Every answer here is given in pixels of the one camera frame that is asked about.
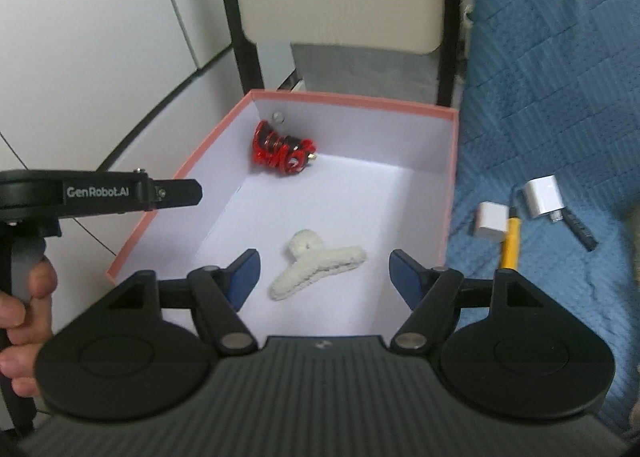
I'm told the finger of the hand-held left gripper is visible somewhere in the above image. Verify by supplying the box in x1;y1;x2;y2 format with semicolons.
150;178;204;210

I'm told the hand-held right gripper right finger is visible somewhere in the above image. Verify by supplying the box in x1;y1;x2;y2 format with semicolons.
389;249;539;353

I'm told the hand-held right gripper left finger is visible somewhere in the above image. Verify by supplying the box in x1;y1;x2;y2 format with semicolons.
107;248;262;356

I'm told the white charger adapter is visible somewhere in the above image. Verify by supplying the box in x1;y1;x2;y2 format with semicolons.
520;175;566;224
472;202;512;242

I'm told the pink cardboard box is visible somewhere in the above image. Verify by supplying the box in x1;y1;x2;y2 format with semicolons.
105;89;460;339

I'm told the black stick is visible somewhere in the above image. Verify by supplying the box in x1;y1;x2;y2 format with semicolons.
562;208;600;253

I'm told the person's left hand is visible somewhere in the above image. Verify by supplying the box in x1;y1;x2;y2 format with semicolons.
0;256;59;399

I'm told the white fuzzy hair clip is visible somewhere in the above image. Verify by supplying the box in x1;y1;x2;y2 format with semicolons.
268;230;369;302

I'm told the red and black hair clip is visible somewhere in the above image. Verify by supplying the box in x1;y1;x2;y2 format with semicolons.
251;119;317;177

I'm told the blue quilted blanket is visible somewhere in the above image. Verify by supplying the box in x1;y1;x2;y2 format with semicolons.
440;0;640;438

